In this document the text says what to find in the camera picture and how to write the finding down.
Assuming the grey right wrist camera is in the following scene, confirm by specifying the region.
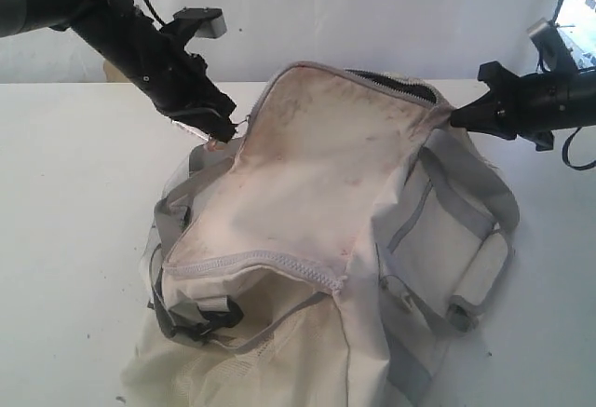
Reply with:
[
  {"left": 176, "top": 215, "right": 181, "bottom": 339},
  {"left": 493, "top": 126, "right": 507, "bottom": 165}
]
[{"left": 527, "top": 18, "right": 578, "bottom": 75}]

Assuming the white backpack with grey straps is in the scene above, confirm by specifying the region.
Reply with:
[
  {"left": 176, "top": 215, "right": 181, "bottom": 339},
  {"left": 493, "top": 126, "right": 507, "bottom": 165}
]
[{"left": 122, "top": 62, "right": 520, "bottom": 406}]

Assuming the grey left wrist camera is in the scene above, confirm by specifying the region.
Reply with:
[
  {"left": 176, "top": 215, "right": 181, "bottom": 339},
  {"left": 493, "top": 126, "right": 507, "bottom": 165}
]
[{"left": 160, "top": 7, "right": 227, "bottom": 42}]

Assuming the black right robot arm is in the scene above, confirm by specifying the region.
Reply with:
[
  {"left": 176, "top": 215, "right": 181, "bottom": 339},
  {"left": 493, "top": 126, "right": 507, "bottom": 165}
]
[{"left": 450, "top": 61, "right": 595, "bottom": 152}]

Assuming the black plastic strap buckle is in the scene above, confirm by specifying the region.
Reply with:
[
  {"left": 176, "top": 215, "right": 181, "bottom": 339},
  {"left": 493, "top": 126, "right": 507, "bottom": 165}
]
[{"left": 173, "top": 305, "right": 244, "bottom": 342}]

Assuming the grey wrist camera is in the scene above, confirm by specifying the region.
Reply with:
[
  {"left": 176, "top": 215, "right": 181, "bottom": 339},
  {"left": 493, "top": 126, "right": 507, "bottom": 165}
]
[
  {"left": 527, "top": 18, "right": 578, "bottom": 75},
  {"left": 160, "top": 7, "right": 227, "bottom": 42}
]

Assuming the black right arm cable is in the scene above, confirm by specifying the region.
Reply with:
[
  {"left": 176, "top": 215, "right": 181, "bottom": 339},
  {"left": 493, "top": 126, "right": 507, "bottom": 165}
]
[{"left": 561, "top": 125, "right": 596, "bottom": 171}]

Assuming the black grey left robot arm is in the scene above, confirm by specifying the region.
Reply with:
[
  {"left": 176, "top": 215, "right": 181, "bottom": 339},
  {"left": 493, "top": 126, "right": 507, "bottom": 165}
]
[{"left": 1, "top": 0, "right": 236, "bottom": 142}]

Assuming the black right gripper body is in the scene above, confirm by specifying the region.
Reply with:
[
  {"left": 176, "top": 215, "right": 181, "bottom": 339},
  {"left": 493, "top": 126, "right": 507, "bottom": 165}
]
[{"left": 508, "top": 69, "right": 595, "bottom": 151}]

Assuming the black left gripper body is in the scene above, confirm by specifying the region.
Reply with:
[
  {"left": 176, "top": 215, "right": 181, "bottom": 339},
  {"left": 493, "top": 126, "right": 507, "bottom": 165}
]
[{"left": 102, "top": 13, "right": 207, "bottom": 109}]

